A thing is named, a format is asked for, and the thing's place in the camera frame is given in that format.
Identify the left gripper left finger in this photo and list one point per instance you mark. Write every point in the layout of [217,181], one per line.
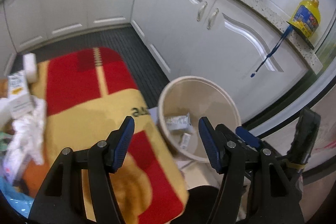
[60,198]

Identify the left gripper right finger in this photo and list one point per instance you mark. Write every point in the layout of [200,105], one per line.
[271,198]

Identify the white tissue paper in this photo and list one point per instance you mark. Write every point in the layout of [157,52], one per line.
[27,142]

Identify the small white foam cube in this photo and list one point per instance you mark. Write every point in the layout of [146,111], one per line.
[30,67]

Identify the carton trash in bin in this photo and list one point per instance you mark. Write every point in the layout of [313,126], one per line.
[180,130]

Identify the beige round trash bin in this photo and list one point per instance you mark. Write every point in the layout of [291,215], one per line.
[200,98]

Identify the white lower kitchen cabinets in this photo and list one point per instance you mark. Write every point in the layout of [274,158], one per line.
[221,40]

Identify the blue plastic bag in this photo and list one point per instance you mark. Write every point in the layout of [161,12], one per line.
[21,202]

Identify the green white milk carton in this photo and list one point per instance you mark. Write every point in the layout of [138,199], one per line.
[20,99]

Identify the red yellow patterned blanket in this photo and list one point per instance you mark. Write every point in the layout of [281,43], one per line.
[88,94]

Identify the yellow cooking oil bottle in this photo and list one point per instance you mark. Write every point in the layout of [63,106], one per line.
[306,17]

